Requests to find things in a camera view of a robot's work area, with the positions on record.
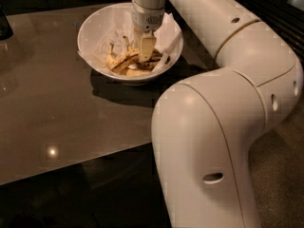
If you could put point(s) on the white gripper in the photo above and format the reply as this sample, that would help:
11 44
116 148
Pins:
146 19

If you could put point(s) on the peeled spotted banana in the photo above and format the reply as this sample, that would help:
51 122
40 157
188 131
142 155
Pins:
129 64

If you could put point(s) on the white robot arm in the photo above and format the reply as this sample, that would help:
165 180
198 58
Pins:
203 126

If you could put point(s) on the white ceramic bowl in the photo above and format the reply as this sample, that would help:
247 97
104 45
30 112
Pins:
91 26

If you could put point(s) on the white paper bowl liner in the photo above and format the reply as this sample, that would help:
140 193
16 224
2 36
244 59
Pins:
110 26

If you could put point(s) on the dark object at table edge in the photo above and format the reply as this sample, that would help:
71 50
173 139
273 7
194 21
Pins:
5 28

